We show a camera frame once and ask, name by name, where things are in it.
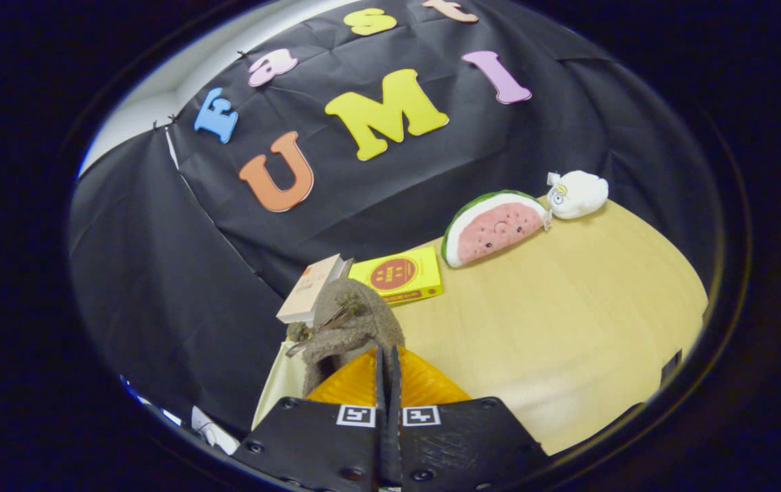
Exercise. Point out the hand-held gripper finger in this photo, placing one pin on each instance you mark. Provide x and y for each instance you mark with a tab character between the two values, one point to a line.
395	437
381	437

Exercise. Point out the cream storage box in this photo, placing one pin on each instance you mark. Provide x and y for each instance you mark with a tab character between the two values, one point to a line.
281	389

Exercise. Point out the brown fuzzy slipper shoe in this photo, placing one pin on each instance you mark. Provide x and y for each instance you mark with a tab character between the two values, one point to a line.
363	321

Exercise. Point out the yellow book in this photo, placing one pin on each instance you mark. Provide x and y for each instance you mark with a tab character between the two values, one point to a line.
397	273

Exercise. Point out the white side table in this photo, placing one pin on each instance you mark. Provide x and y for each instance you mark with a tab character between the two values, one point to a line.
216	434

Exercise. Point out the beige book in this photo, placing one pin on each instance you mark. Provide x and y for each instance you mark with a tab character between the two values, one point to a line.
308	287

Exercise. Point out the grey book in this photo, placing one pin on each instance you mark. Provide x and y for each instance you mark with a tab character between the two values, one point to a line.
347	266

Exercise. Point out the watermelon slice plush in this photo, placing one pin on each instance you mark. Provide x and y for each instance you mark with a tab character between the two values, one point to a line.
492	229

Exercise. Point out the white plush toy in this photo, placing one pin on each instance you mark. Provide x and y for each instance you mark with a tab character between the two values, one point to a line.
578	195

